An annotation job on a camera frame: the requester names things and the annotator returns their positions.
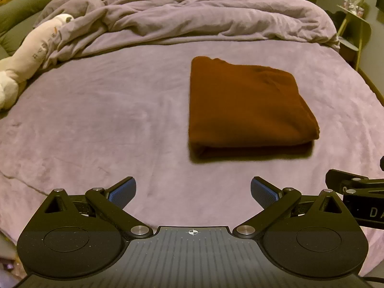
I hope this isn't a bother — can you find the white plush toy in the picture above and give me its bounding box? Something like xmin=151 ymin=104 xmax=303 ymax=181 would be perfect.
xmin=0 ymin=13 xmax=74 ymax=110

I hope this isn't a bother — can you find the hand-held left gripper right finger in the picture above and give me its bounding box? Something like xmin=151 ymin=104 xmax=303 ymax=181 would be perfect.
xmin=232 ymin=176 xmax=349 ymax=239

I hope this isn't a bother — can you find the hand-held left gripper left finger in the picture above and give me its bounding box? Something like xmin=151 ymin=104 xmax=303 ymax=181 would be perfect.
xmin=38 ymin=176 xmax=153 ymax=239

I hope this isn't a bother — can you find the green headboard cushion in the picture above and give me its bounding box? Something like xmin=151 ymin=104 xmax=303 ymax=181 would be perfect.
xmin=0 ymin=0 xmax=62 ymax=60

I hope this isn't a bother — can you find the yellow side table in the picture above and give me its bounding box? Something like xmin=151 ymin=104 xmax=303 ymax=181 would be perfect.
xmin=336 ymin=4 xmax=372 ymax=72

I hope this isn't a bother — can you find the brown knit sweater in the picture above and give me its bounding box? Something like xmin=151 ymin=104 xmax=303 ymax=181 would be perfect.
xmin=188 ymin=55 xmax=320 ymax=163

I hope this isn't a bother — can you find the purple duvet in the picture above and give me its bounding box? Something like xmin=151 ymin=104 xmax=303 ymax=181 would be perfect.
xmin=33 ymin=0 xmax=341 ymax=66

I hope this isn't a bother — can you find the wooden bed frame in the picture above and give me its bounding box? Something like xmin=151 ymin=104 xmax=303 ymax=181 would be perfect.
xmin=358 ymin=68 xmax=384 ymax=106

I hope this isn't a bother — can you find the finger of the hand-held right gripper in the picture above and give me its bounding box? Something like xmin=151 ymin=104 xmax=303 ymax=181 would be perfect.
xmin=325 ymin=169 xmax=384 ymax=195

